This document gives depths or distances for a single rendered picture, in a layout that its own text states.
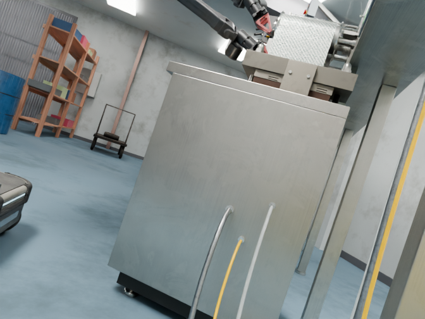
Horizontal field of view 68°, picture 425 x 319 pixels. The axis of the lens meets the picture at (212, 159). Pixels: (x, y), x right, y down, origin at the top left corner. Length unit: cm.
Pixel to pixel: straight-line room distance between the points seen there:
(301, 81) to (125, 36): 776
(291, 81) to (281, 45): 32
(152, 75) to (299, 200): 767
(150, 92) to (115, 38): 155
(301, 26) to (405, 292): 114
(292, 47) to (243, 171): 61
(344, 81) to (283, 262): 64
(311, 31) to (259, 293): 104
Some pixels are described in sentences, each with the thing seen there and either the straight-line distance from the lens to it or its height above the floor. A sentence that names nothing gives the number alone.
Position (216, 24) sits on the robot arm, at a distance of 143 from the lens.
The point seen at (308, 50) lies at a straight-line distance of 143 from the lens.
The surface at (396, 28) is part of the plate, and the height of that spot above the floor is 114.
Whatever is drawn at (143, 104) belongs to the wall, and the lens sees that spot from 841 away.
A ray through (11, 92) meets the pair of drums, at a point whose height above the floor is 57.
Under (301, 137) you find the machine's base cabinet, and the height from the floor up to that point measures 76.
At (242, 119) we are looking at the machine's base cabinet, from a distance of 110.
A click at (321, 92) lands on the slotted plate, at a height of 95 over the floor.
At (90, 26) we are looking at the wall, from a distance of 886.
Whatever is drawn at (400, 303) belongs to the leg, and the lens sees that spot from 60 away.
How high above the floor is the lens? 60
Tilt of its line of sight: level
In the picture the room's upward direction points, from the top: 19 degrees clockwise
